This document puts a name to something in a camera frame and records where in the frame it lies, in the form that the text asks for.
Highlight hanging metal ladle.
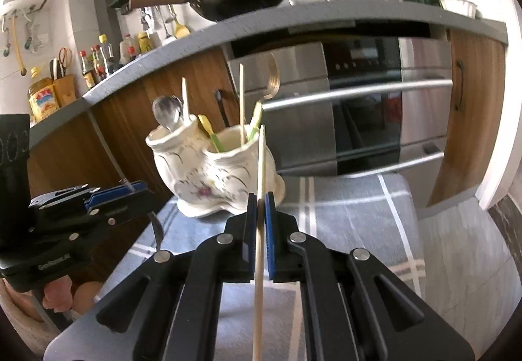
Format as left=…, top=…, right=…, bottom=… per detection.
left=161, top=0, right=176, bottom=39

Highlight yellow-cap clear bottle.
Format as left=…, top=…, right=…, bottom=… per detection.
left=98, top=34, right=115, bottom=69

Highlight yellow gas hose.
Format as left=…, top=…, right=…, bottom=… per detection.
left=11, top=16, right=28, bottom=77

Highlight person's left forearm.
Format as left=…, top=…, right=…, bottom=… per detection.
left=0, top=279, right=45, bottom=325

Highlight long oven door handle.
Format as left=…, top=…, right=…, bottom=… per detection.
left=261, top=79, right=453, bottom=111

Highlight wooden chopstick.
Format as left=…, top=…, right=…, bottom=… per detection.
left=181, top=77, right=191, bottom=123
left=239, top=63, right=246, bottom=145
left=251, top=124, right=267, bottom=361

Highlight grey kitchen countertop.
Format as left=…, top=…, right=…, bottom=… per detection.
left=28, top=2, right=508, bottom=151

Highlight black cabinet handle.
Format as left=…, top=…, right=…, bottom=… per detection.
left=214, top=89, right=230, bottom=127
left=454, top=60, right=466, bottom=113

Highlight yellow spatula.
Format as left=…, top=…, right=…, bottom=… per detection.
left=171, top=0, right=191, bottom=39

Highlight small metal spoon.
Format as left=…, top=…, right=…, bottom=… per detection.
left=171, top=96, right=185, bottom=129

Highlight large metal spoon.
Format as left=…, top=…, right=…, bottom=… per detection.
left=152, top=95, right=182, bottom=132

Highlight short oven drawer handle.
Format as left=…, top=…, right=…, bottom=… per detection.
left=277, top=151, right=446, bottom=176

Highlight gold metal spoon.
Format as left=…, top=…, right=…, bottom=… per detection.
left=261, top=54, right=281, bottom=101

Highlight wooden cabinet door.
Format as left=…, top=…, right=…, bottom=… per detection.
left=24, top=110, right=123, bottom=198
left=90, top=47, right=245, bottom=223
left=426, top=28, right=508, bottom=207

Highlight white bowl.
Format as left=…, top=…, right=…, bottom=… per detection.
left=440, top=0, right=479, bottom=20

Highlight white bottle red label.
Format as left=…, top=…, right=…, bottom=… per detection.
left=119, top=34, right=138, bottom=58

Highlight stainless steel built-in oven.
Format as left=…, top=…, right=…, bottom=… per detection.
left=227, top=38, right=454, bottom=178

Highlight cream ceramic utensil holder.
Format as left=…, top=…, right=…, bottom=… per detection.
left=146, top=125, right=286, bottom=218

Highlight grey plaid cloth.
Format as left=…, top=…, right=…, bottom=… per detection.
left=96, top=173, right=427, bottom=361

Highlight orange-handled scissors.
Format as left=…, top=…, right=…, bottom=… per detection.
left=58, top=47, right=73, bottom=77

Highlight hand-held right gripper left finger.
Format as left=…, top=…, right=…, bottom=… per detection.
left=96, top=193, right=258, bottom=361

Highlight yellow cooking oil bottle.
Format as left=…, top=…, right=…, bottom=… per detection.
left=28, top=66, right=60, bottom=124

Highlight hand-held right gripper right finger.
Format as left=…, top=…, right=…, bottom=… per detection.
left=264, top=192, right=425, bottom=361

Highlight person's left hand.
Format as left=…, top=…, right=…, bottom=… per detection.
left=41, top=277, right=104, bottom=315

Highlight red-cap dark sauce bottle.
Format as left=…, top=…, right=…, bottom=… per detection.
left=90, top=45, right=107, bottom=80
left=79, top=50, right=96, bottom=90

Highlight yellow plastic spoon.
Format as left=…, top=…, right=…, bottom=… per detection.
left=247, top=101, right=264, bottom=142
left=198, top=115, right=224, bottom=152

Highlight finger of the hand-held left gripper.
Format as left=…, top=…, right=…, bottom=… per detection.
left=84, top=180, right=146, bottom=210
left=98, top=192, right=156, bottom=226

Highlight wooden knife block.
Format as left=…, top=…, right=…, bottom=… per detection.
left=52, top=73, right=78, bottom=108

